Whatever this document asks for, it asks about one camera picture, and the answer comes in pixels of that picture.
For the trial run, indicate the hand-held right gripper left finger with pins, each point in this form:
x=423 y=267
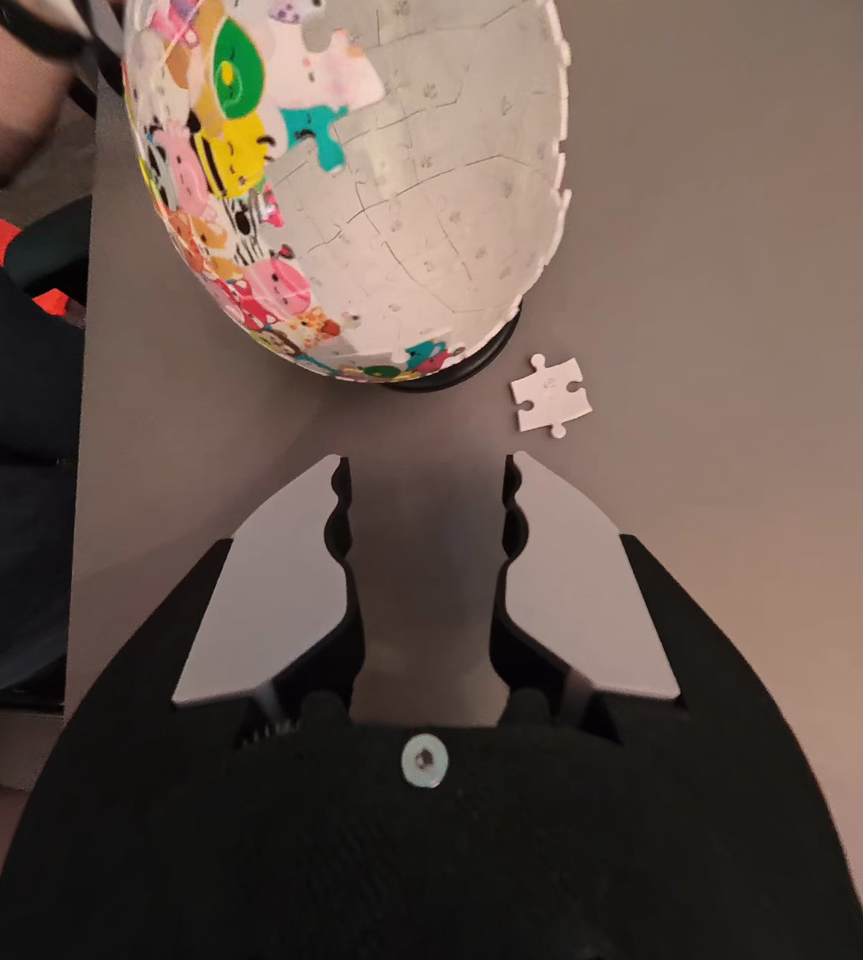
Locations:
x=266 y=600

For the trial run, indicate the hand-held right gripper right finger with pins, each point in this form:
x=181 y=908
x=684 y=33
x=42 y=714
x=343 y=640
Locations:
x=581 y=600

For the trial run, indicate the white puzzle piece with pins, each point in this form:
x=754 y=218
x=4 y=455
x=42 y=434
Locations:
x=551 y=397

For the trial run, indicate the colourful puzzle ball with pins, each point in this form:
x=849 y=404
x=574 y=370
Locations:
x=439 y=187

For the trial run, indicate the black ball stand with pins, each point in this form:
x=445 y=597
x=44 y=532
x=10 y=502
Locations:
x=476 y=367

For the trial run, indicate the person's left hand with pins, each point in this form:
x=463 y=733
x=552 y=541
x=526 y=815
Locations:
x=4 y=112

